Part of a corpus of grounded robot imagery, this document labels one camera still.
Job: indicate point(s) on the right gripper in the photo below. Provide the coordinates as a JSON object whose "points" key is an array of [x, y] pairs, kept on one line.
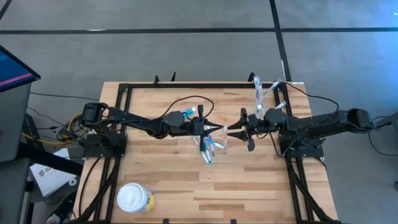
{"points": [[256, 126]]}

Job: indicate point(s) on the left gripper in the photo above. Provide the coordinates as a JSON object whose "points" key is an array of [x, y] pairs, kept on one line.
{"points": [[196, 127]]}

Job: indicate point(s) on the blue white toothbrush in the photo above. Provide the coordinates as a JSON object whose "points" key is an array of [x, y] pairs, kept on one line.
{"points": [[196, 142], [256, 84], [217, 145]]}

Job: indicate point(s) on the blue mouthwash bottle white cap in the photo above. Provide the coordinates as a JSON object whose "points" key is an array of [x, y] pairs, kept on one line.
{"points": [[259, 107], [188, 112]]}

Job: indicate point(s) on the toothbrushes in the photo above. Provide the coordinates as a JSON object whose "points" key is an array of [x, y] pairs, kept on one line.
{"points": [[260, 93]]}

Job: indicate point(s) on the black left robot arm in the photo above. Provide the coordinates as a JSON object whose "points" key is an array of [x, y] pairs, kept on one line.
{"points": [[140, 121]]}

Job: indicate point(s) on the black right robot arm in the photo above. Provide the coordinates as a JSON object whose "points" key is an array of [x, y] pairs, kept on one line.
{"points": [[326, 123]]}

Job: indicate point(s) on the clear acrylic organizer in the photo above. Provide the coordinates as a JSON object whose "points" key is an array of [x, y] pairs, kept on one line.
{"points": [[265, 99]]}

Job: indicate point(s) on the wipes canister white lid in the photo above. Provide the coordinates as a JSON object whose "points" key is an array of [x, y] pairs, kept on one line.
{"points": [[133, 197]]}

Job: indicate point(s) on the grey stand leg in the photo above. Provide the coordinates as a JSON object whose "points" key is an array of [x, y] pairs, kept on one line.
{"points": [[388, 119]]}

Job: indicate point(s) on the white tape roll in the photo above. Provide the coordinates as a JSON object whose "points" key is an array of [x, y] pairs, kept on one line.
{"points": [[70, 181]]}

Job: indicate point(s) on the black monitor stand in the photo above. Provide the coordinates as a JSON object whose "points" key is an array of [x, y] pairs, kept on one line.
{"points": [[46, 158]]}

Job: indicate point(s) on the white printed box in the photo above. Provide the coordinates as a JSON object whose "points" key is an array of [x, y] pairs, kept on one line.
{"points": [[49, 177]]}

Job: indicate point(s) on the grey cabinet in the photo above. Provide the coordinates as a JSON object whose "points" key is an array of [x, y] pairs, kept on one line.
{"points": [[14, 124]]}

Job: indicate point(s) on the tilted monitor screen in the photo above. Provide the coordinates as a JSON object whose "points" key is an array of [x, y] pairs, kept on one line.
{"points": [[12, 70]]}

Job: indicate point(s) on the black curved bracket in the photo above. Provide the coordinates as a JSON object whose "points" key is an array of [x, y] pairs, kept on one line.
{"points": [[173, 77], [156, 80], [252, 77]]}

